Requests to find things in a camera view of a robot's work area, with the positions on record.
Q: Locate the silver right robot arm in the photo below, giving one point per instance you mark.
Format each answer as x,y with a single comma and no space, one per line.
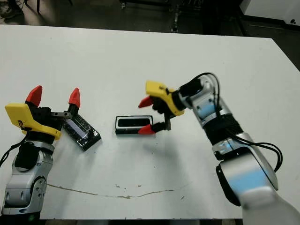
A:
246,178

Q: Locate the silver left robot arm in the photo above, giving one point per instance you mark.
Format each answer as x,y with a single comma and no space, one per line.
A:
23,185

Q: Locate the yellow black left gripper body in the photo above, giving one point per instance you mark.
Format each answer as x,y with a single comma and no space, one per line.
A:
18,112

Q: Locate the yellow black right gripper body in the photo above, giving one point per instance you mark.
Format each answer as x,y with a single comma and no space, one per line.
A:
164,93

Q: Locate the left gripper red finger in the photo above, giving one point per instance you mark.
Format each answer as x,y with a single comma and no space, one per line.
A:
75,98
35,96

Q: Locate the white cabinet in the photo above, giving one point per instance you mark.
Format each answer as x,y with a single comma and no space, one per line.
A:
269,9

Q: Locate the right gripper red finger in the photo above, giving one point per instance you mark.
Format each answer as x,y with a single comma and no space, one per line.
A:
147,130
146,102

